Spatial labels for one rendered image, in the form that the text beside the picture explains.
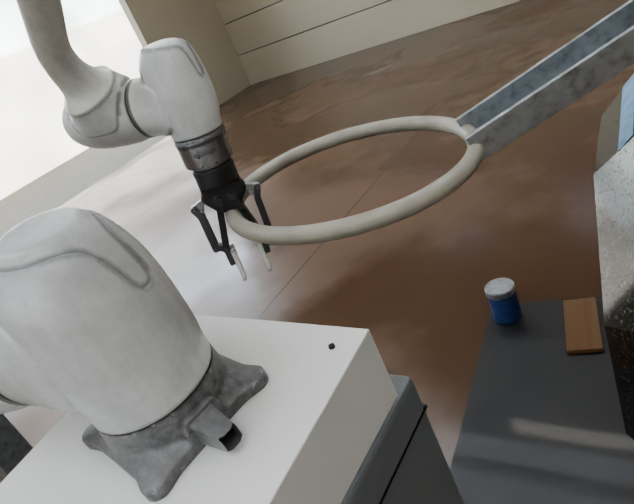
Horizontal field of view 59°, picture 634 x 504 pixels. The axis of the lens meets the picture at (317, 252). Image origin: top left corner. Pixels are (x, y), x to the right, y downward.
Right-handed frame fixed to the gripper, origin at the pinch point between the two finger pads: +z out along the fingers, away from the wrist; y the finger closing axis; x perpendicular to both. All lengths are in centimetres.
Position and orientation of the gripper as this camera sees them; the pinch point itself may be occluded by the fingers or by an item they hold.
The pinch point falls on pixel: (251, 258)
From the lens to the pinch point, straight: 108.3
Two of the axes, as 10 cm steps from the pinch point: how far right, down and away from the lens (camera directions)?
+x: -1.8, -4.2, 8.9
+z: 3.0, 8.4, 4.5
